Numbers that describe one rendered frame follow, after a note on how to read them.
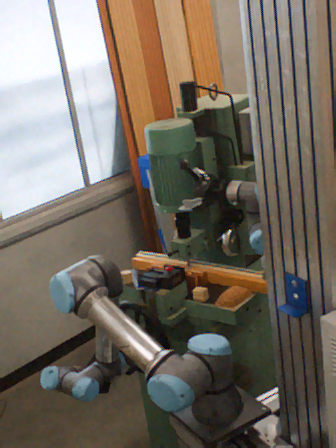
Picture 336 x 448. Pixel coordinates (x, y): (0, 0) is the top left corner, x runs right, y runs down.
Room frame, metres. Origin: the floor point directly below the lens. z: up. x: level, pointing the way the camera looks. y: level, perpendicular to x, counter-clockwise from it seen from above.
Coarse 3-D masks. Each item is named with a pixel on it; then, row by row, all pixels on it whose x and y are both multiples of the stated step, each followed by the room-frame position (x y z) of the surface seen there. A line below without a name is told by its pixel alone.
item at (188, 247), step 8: (192, 232) 2.52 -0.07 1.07; (200, 232) 2.50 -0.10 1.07; (176, 240) 2.46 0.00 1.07; (184, 240) 2.45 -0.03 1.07; (192, 240) 2.45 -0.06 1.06; (200, 240) 2.49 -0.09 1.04; (176, 248) 2.44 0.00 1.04; (184, 248) 2.42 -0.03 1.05; (192, 248) 2.45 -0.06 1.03; (200, 248) 2.49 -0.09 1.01; (176, 256) 2.45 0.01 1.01; (184, 256) 2.42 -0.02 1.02; (192, 256) 2.45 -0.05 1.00
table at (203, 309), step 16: (144, 272) 2.60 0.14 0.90; (128, 288) 2.47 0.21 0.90; (208, 288) 2.36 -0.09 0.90; (224, 288) 2.34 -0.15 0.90; (192, 304) 2.27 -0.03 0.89; (208, 304) 2.23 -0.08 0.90; (240, 304) 2.19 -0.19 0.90; (256, 304) 2.25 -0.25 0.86; (160, 320) 2.25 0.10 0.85; (176, 320) 2.23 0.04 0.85; (224, 320) 2.18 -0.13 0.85; (240, 320) 2.17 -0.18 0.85
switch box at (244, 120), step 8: (240, 112) 2.60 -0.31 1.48; (248, 112) 2.58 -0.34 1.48; (240, 120) 2.60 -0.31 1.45; (248, 120) 2.58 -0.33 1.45; (240, 128) 2.60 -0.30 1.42; (248, 128) 2.58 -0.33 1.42; (240, 136) 2.61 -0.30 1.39; (248, 136) 2.58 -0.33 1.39; (248, 144) 2.59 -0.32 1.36; (248, 152) 2.59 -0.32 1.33
